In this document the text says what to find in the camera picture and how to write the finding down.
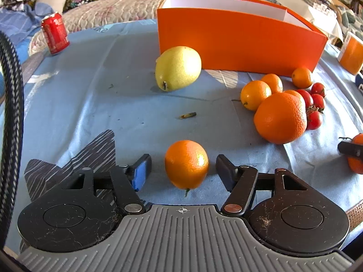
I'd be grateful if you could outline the large orange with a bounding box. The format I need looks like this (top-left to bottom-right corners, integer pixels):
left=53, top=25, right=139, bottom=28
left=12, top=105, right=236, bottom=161
left=347, top=133, right=363, bottom=174
left=253, top=92, right=307, bottom=144

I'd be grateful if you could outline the lone small tangerine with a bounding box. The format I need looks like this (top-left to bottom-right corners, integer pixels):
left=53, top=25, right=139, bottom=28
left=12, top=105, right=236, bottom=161
left=164, top=140, right=209, bottom=190

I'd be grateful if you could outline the red cherry tomato front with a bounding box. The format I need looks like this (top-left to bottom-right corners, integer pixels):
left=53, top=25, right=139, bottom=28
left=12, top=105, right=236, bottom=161
left=307, top=111, right=322, bottom=130

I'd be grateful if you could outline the red cherry tomato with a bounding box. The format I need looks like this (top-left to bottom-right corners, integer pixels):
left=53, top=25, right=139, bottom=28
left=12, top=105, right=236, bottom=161
left=297, top=89, right=314, bottom=109
left=307, top=111, right=322, bottom=130
left=311, top=94, right=325, bottom=112

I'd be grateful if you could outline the red cherry tomato right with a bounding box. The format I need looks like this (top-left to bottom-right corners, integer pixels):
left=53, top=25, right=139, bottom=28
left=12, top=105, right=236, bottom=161
left=311, top=94, right=325, bottom=112

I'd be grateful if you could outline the red cherry tomato middle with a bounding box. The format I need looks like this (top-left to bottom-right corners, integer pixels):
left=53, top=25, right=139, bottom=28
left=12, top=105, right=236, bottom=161
left=297, top=89, right=314, bottom=109

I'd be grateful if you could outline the long brown patterned ruler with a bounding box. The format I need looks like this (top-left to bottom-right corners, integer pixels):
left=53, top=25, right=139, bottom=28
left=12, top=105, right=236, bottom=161
left=346, top=201, right=363, bottom=232

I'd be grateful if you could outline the dark blue cloth pouch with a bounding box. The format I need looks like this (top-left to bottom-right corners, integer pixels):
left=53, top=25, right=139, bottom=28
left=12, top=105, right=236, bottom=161
left=355, top=73, right=363, bottom=92

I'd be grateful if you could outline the small brown stem piece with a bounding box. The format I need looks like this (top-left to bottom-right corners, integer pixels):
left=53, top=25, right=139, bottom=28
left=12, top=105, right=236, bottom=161
left=180, top=112, right=197, bottom=119

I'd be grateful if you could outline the small tangerine by box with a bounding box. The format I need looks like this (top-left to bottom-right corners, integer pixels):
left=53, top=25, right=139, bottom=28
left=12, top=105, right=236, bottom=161
left=292, top=68, right=313, bottom=89

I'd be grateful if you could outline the small tangerine back left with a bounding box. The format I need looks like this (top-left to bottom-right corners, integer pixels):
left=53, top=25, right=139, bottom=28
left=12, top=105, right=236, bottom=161
left=240, top=80, right=272, bottom=111

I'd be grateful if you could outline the orange cylindrical container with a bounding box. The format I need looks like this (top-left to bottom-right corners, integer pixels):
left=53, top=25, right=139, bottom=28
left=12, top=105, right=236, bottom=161
left=337, top=31, right=363, bottom=75

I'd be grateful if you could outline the blue tablecloth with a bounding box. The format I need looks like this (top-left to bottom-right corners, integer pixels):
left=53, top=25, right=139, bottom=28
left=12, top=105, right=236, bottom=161
left=5, top=18, right=363, bottom=250

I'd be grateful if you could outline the wicker armchair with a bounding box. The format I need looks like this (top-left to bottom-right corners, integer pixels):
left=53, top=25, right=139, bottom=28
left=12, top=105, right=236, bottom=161
left=311, top=0, right=363, bottom=46

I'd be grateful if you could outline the orange cardboard box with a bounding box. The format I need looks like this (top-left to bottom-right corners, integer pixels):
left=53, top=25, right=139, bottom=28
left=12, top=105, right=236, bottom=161
left=157, top=0, right=328, bottom=77

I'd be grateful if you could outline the red soda can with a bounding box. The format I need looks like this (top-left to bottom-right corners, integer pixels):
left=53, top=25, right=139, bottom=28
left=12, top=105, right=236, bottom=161
left=41, top=12, right=69, bottom=55

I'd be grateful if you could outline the quilted sofa cover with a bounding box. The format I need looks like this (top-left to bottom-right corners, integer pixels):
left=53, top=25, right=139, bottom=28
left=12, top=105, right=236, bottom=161
left=28, top=0, right=228, bottom=56

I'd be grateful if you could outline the blue striped bedsheet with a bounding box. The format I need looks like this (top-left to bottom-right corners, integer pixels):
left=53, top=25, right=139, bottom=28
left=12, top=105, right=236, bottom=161
left=1, top=2, right=54, bottom=63

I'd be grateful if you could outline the black braided cable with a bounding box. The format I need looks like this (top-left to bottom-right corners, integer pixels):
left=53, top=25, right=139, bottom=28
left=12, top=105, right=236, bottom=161
left=0, top=31, right=25, bottom=250

